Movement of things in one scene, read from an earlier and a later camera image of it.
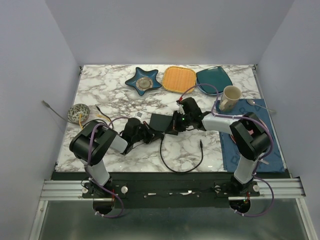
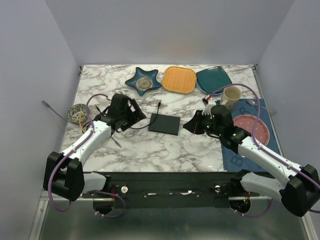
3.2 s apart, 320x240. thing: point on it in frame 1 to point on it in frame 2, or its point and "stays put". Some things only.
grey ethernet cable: (48, 106) stays put
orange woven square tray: (178, 79) stays put
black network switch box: (161, 122) stays put
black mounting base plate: (170, 189) stays put
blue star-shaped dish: (143, 81) stays put
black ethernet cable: (178, 171) to (159, 105)
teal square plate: (216, 76) stays put
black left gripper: (152, 134) to (136, 116)
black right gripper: (172, 127) to (193, 125)
